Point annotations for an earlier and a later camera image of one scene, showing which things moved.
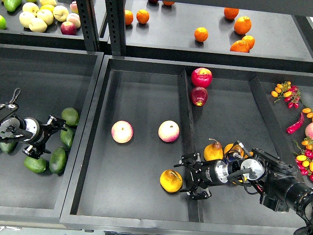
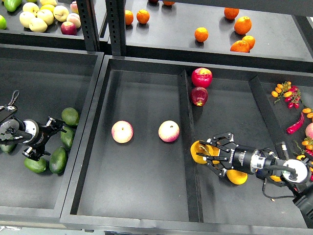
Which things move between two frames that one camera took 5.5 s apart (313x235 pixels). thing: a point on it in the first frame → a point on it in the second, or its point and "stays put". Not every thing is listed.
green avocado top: [71, 115] stays put
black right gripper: [208, 174] → [243, 158]
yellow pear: [170, 180] → [199, 147]
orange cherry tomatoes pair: [308, 111] stays put
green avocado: [37, 165] stays put
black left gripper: [40, 132] stays put
